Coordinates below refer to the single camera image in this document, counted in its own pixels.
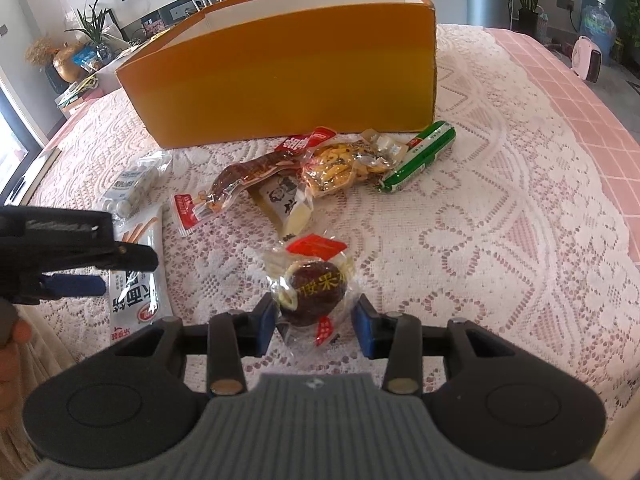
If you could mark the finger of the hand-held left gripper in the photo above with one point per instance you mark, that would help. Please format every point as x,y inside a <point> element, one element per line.
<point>130,257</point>
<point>75,285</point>

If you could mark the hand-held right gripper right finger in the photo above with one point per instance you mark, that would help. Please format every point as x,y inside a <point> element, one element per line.
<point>365,327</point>

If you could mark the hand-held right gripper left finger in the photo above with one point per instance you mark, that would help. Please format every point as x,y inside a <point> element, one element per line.
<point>267,325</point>

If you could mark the white stick snack packet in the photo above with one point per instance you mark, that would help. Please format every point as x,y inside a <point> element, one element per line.
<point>142,305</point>

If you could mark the brown egg packet red label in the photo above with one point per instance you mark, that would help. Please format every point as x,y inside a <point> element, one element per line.
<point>310,290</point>

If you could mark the clear packet of white candies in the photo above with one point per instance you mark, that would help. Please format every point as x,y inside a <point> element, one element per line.
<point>132,182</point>

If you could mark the tan snack packet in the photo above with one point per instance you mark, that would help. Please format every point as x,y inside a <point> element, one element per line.
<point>290,205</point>

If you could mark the red sausage snack packet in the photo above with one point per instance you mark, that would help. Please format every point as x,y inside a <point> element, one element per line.
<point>240,175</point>

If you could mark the clear packet of yellow snacks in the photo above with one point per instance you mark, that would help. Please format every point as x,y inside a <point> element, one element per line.
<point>335,167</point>

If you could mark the green sausage stick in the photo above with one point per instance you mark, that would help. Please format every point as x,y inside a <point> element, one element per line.
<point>420,155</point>

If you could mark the orange cardboard box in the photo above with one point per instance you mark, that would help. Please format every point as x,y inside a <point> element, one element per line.
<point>280,75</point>

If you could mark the person's left hand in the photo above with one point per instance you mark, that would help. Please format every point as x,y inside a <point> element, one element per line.
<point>12,375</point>

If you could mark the colourful paper stack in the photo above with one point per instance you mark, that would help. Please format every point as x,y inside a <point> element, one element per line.
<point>77,92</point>

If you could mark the golden brown vase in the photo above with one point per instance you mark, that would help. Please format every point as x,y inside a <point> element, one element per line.
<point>70,65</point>

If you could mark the blue bag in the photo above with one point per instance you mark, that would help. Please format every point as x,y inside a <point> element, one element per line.
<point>85,59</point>

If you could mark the dried flowers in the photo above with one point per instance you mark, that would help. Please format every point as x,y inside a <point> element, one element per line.
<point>42,50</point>

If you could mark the small potted plant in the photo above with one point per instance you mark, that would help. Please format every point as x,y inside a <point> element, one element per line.
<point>97,30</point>

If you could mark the white router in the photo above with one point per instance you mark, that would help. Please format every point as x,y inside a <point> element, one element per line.
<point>205,2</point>

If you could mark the pink space heater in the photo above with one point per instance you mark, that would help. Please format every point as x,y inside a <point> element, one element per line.
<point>586,60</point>

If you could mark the grey-blue trash can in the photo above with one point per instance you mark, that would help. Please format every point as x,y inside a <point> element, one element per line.
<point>487,0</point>

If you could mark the blue water jug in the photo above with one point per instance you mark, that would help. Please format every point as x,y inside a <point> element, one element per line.
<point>597,25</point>

